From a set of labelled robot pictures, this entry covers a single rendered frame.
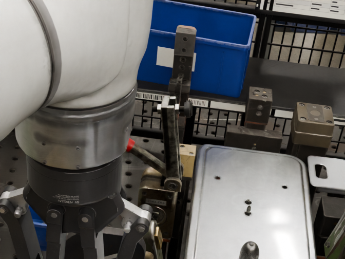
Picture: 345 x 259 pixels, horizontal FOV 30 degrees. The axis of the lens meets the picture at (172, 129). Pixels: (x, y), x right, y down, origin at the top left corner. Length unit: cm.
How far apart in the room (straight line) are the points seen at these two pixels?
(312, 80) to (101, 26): 120
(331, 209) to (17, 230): 81
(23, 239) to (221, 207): 66
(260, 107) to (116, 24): 99
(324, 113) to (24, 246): 92
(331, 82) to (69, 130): 117
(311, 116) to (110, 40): 100
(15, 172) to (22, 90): 137
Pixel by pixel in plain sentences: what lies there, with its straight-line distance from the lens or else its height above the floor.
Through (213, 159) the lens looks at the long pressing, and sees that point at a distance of 129.
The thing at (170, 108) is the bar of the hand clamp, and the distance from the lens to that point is 103.
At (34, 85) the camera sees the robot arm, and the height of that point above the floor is 159.
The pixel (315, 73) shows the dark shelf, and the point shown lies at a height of 103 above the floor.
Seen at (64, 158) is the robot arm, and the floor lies 149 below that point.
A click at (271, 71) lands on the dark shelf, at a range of 156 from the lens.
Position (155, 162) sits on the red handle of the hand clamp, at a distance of 111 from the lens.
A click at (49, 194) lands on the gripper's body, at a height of 145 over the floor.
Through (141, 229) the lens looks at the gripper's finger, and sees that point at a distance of 53.
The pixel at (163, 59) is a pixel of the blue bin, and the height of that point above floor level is 109.
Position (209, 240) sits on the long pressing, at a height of 100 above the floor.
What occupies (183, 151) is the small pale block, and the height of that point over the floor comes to 106.
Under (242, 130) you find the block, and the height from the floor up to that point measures 100.
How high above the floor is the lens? 178
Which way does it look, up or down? 35 degrees down
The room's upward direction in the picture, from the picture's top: 6 degrees clockwise
